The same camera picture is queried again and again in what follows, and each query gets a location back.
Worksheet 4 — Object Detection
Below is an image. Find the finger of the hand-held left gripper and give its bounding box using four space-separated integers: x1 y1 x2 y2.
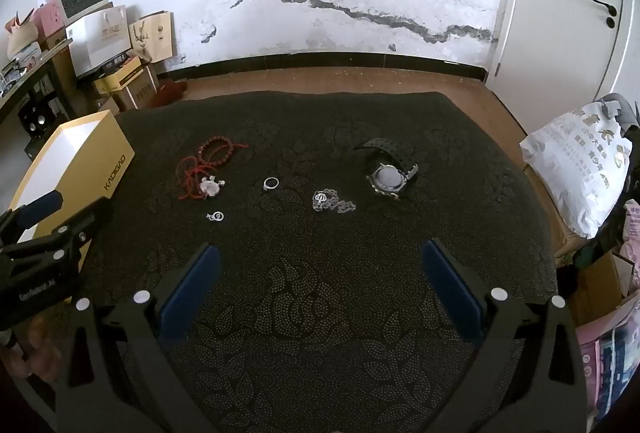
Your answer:
0 190 65 247
17 200 115 265

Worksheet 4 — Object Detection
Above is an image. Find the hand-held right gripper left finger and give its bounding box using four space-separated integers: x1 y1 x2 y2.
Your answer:
55 242 222 433

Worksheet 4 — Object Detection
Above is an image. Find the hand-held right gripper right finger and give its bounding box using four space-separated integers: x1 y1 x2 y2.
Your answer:
421 238 589 433

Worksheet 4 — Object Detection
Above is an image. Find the red cord white pendant necklace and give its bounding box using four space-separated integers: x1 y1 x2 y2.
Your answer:
177 155 227 201

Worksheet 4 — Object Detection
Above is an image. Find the black wristwatch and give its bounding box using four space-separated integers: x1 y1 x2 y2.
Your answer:
353 137 420 202

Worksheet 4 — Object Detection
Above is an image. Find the red bead bracelet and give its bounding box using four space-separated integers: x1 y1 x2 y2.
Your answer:
199 137 250 167

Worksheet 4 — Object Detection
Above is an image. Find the silver chain necklace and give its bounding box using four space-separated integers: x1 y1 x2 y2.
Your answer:
312 189 357 214

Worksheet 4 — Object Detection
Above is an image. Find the person's left hand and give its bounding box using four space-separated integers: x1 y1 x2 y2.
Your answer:
0 313 63 384

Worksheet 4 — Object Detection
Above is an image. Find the black speaker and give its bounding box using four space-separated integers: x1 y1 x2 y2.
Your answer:
17 97 57 134

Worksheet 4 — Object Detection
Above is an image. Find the dark floral blanket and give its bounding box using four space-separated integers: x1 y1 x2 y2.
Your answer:
45 91 560 433

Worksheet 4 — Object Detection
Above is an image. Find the black desk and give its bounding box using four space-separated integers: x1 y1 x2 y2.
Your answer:
0 40 77 126

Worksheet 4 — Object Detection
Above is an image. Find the yellow cardboard box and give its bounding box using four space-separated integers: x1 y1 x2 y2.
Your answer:
92 57 151 94

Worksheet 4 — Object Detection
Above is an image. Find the brown cardboard box under sack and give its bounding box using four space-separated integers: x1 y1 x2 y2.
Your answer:
522 165 627 329

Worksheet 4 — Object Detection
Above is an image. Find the dark red cloth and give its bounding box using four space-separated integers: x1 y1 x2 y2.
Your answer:
152 79 189 109

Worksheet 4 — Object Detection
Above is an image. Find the pink packet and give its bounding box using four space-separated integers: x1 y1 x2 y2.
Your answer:
575 308 640 433

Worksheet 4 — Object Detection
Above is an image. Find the beige pouch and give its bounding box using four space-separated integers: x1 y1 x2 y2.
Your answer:
5 10 41 60

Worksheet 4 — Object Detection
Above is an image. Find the white shopping bag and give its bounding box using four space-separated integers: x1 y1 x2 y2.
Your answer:
66 4 134 80

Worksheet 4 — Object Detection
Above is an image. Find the white printed sack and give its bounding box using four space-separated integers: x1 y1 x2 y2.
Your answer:
519 99 640 240

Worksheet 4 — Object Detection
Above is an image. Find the pink box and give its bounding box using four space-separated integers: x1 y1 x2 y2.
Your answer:
30 0 69 42

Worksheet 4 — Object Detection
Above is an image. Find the kraft paper bag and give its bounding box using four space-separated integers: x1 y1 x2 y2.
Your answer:
128 10 177 64

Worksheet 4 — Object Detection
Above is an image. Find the grey cloth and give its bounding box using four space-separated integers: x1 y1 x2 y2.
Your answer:
597 92 640 134

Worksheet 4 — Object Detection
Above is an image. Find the white door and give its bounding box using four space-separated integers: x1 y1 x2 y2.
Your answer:
486 0 640 126

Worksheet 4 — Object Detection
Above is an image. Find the black door handle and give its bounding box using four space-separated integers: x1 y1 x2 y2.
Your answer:
590 0 621 29

